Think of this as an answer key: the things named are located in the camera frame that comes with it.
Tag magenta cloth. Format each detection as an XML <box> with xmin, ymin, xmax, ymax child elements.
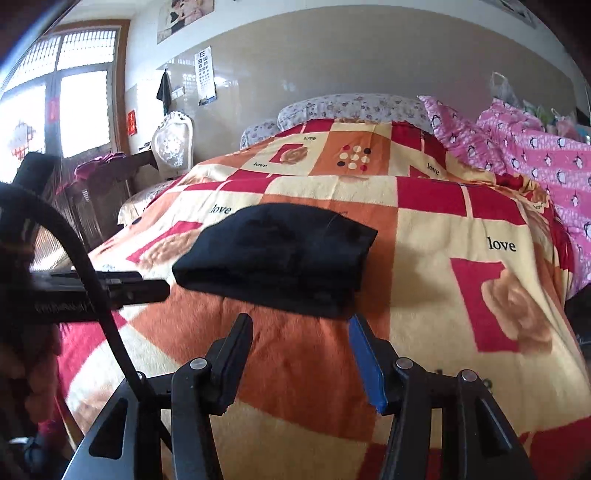
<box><xmin>74</xmin><ymin>152</ymin><xmax>130</xmax><ymax>183</ymax></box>

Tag checkered printed blanket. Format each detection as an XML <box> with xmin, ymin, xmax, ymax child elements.
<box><xmin>58</xmin><ymin>117</ymin><xmax>591</xmax><ymax>480</ymax></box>

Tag white ornate chair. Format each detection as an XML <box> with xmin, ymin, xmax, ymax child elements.
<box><xmin>151</xmin><ymin>111</ymin><xmax>194</xmax><ymax>181</ymax></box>

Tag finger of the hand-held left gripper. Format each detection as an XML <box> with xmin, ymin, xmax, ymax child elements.
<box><xmin>106</xmin><ymin>271</ymin><xmax>171</xmax><ymax>306</ymax></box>

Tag pink penguin quilt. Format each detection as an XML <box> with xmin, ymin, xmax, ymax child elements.
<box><xmin>418</xmin><ymin>95</ymin><xmax>591</xmax><ymax>287</ymax></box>

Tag red window decoration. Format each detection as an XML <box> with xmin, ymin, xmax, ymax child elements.
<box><xmin>7</xmin><ymin>121</ymin><xmax>43</xmax><ymax>160</ymax></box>

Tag framed wall picture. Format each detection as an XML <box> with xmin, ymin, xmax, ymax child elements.
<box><xmin>480</xmin><ymin>0</ymin><xmax>539</xmax><ymax>29</ymax></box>

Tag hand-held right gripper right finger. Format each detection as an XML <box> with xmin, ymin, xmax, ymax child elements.
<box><xmin>348</xmin><ymin>314</ymin><xmax>536</xmax><ymax>480</ymax></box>

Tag dark wooden furniture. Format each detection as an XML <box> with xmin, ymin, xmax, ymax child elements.
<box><xmin>55</xmin><ymin>152</ymin><xmax>160</xmax><ymax>259</ymax></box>

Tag lattice window door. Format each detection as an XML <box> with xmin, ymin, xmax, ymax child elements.
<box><xmin>0</xmin><ymin>18</ymin><xmax>132</xmax><ymax>171</ymax></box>

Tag person's left forearm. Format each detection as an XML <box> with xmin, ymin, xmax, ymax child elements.
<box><xmin>0</xmin><ymin>323</ymin><xmax>70</xmax><ymax>462</ymax></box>

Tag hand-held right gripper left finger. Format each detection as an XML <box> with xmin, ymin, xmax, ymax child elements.
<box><xmin>60</xmin><ymin>313</ymin><xmax>254</xmax><ymax>480</ymax></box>

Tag eye chart calendar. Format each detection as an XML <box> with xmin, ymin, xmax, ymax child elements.
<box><xmin>194</xmin><ymin>46</ymin><xmax>218</xmax><ymax>107</ymax></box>

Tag floral bed sheet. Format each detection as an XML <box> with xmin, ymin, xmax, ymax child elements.
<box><xmin>117</xmin><ymin>179</ymin><xmax>185</xmax><ymax>227</ymax></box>

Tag black cable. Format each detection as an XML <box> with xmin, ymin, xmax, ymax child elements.
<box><xmin>0</xmin><ymin>181</ymin><xmax>174</xmax><ymax>480</ymax></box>

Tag dark hanging cloth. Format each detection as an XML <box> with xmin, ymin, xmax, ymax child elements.
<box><xmin>156</xmin><ymin>69</ymin><xmax>174</xmax><ymax>116</ymax></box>

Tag white plastic bag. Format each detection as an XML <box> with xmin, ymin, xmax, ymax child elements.
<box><xmin>489</xmin><ymin>71</ymin><xmax>522</xmax><ymax>109</ymax></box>

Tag black pants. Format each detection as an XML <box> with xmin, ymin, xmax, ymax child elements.
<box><xmin>172</xmin><ymin>202</ymin><xmax>378</xmax><ymax>319</ymax></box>

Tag wall poster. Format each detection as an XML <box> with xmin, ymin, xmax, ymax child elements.
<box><xmin>157</xmin><ymin>0</ymin><xmax>215</xmax><ymax>44</ymax></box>

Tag pastel plastic bag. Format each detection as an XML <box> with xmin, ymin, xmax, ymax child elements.
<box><xmin>524</xmin><ymin>105</ymin><xmax>591</xmax><ymax>141</ymax></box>

